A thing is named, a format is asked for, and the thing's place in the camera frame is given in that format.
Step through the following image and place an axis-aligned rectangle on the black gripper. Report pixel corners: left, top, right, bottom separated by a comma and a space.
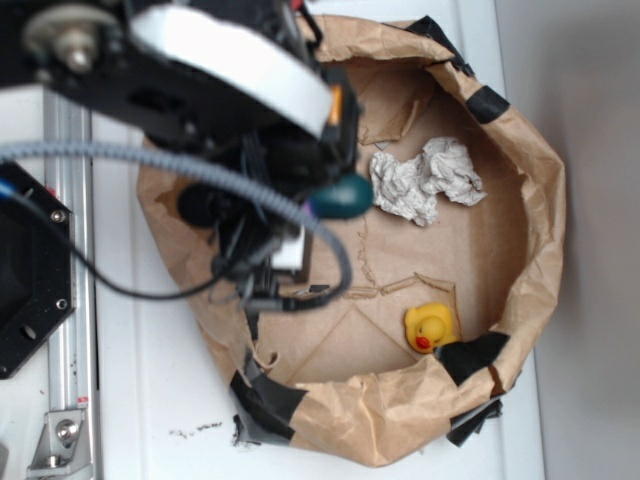
177, 67, 364, 314

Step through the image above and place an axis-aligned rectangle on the dark green plastic pickle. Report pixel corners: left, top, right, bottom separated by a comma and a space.
304, 173, 374, 219

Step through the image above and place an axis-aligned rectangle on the black white robot arm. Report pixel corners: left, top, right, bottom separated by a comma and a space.
1, 1, 371, 312

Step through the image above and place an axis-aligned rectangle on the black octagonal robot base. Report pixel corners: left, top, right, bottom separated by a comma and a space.
0, 160, 76, 380

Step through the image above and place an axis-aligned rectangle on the crumpled white paper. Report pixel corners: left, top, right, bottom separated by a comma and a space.
369, 137, 487, 227

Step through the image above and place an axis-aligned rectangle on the yellow rubber duck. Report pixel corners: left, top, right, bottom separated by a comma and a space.
404, 303, 459, 354

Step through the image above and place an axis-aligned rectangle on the brown paper bag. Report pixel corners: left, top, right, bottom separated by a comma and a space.
135, 14, 567, 469

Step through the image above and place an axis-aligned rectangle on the grey braided cable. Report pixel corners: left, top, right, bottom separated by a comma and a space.
0, 140, 354, 301

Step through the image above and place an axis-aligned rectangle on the aluminium extrusion rail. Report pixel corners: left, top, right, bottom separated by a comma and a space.
24, 87, 104, 480

